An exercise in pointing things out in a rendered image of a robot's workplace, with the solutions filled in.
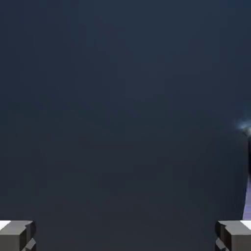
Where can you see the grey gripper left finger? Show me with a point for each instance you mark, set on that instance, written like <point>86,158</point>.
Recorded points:
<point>13,237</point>

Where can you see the dark blue cabinet door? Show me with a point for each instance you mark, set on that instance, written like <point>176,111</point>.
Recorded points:
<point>121,109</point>

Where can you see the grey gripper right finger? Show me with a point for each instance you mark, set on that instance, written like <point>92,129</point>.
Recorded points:
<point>237,238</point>

